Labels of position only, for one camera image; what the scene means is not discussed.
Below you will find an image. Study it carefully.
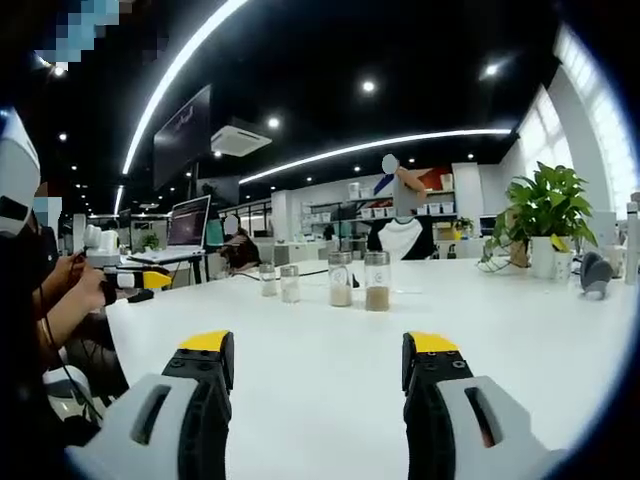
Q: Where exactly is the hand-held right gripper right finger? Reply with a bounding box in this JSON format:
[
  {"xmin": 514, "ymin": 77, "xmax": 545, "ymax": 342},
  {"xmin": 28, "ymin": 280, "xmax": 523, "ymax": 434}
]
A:
[{"xmin": 401, "ymin": 330, "xmax": 569, "ymax": 480}]

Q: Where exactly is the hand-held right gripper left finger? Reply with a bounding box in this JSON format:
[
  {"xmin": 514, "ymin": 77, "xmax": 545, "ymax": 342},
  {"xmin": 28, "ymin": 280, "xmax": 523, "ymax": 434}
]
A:
[{"xmin": 67, "ymin": 329, "xmax": 235, "ymax": 480}]

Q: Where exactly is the small clear seasoning bottle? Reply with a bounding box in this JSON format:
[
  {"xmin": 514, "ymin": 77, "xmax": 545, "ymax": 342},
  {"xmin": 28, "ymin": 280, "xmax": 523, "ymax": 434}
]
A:
[
  {"xmin": 279, "ymin": 265, "xmax": 301, "ymax": 304},
  {"xmin": 258, "ymin": 263, "xmax": 278, "ymax": 298}
]

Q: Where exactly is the tall clear seasoning bottle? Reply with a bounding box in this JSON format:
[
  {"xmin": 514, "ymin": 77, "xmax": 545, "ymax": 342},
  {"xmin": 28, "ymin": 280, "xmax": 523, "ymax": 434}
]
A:
[
  {"xmin": 363, "ymin": 250, "xmax": 392, "ymax": 312},
  {"xmin": 327, "ymin": 251, "xmax": 354, "ymax": 308}
]

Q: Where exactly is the white tall bottle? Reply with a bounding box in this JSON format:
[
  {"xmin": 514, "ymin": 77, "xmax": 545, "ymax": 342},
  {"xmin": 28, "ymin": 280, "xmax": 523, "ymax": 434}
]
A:
[{"xmin": 624, "ymin": 198, "xmax": 640, "ymax": 287}]

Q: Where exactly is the person's left hand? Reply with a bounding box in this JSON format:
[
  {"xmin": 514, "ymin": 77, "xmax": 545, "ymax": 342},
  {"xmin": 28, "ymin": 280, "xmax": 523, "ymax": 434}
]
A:
[{"xmin": 47, "ymin": 254, "xmax": 108, "ymax": 317}]

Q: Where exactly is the open silver laptop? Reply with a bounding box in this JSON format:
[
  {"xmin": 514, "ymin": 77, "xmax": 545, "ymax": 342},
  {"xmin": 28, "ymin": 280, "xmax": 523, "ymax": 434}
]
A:
[{"xmin": 128, "ymin": 194, "xmax": 212, "ymax": 265}]

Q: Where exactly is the white rounded object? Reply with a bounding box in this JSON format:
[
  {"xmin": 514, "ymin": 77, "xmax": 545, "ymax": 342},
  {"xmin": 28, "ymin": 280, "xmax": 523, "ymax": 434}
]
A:
[{"xmin": 41, "ymin": 365, "xmax": 97, "ymax": 422}]

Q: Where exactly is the white worn device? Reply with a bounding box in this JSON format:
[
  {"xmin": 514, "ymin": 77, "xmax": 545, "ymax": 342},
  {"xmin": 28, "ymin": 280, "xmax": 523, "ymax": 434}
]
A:
[{"xmin": 0, "ymin": 107, "xmax": 42, "ymax": 239}]

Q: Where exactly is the ceiling air conditioner unit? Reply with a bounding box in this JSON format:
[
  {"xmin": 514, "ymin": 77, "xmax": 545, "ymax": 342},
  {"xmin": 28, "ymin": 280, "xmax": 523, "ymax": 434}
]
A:
[{"xmin": 210, "ymin": 116, "xmax": 274, "ymax": 155}]

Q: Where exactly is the white plant pot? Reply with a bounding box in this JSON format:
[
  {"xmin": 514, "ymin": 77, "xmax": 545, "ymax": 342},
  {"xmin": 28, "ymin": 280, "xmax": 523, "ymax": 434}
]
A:
[{"xmin": 529, "ymin": 235, "xmax": 573, "ymax": 280}]

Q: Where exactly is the grey curved object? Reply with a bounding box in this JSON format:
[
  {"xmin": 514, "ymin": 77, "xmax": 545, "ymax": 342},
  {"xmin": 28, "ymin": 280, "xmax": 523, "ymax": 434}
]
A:
[{"xmin": 578, "ymin": 250, "xmax": 615, "ymax": 300}]

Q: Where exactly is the storage shelf with white boxes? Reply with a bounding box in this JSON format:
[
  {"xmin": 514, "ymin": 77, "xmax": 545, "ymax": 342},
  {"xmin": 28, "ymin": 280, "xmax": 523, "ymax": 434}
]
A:
[{"xmin": 298, "ymin": 172, "xmax": 459, "ymax": 241}]

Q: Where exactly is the green potted plant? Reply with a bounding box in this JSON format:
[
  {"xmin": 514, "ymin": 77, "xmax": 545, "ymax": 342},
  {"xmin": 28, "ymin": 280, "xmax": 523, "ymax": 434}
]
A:
[{"xmin": 477, "ymin": 161, "xmax": 600, "ymax": 274}]

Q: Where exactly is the white desk camera device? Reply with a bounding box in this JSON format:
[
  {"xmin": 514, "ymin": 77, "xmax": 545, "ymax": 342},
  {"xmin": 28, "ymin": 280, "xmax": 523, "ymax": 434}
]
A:
[{"xmin": 81, "ymin": 224, "xmax": 122, "ymax": 269}]

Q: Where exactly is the black cable on table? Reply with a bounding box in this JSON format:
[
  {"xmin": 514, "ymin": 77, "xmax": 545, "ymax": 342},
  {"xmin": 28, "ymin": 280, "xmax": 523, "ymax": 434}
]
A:
[{"xmin": 233, "ymin": 268, "xmax": 331, "ymax": 280}]

